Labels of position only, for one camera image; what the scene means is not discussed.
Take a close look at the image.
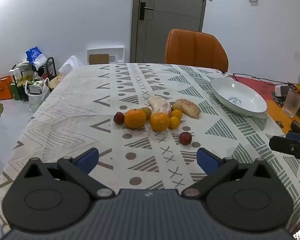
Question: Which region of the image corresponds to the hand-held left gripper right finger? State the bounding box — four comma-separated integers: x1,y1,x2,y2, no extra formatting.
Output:
181,147,278,200

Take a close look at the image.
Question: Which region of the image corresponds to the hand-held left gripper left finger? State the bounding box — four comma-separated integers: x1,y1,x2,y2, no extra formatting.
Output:
22,147,115,201

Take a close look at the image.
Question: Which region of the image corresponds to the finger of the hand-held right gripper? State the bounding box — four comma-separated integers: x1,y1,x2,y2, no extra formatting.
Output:
269,132,300,167

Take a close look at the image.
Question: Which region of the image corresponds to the small red apple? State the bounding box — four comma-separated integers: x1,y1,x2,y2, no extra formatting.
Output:
113,112,125,125

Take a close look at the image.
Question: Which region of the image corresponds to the bread piece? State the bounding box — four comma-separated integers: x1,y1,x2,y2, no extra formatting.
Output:
174,99,200,119

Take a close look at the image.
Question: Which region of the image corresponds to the white plate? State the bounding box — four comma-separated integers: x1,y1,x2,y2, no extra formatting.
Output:
210,77,267,117

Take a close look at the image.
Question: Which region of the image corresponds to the frosted plastic cup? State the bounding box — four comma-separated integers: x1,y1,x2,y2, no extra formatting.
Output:
282,88,300,118

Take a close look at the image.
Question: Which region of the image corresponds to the white charger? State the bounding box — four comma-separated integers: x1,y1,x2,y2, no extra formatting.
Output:
275,85,293,97

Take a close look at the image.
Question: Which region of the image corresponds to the red orange table mat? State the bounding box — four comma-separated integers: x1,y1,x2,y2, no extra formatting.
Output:
227,74,300,135

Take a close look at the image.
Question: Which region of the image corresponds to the peeled pomelo segment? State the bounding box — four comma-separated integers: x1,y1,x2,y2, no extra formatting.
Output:
147,96,172,117

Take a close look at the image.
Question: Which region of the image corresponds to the white plastic bag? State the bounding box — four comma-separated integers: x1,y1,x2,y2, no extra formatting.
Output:
24,77,51,112

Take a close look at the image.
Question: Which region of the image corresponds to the beige round stool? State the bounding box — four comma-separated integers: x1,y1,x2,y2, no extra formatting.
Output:
49,74,63,89

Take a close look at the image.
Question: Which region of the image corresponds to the clear plastic bag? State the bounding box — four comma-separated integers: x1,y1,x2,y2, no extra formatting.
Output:
58,55,79,74

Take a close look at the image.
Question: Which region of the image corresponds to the black metal rack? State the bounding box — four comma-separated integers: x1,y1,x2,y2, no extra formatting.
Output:
20,57,57,100

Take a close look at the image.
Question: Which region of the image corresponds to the green box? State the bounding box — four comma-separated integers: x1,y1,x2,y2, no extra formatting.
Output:
10,81,23,101

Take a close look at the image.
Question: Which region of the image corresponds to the brown cardboard piece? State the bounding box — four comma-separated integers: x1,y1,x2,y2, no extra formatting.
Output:
89,54,109,65

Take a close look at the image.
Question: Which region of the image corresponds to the orange paper bag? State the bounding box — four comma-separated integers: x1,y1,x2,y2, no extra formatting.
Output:
0,76,13,100

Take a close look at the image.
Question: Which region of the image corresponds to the orange leather chair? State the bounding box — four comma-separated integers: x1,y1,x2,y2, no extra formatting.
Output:
164,29,229,72

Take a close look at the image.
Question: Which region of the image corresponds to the blue plastic bag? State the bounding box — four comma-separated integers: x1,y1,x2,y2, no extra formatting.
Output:
25,47,47,68

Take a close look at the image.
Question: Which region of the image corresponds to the grey door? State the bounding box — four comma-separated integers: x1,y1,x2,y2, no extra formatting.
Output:
130,0,209,64

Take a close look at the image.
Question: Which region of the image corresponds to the black cable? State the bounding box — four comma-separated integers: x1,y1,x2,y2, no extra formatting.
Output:
232,73,294,85

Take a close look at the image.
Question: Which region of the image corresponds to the white frame with cardboard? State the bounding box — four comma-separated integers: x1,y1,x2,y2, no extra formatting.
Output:
86,46,125,65

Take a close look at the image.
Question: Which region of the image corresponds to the black door handle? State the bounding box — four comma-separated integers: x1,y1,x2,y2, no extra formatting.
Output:
139,1,154,21

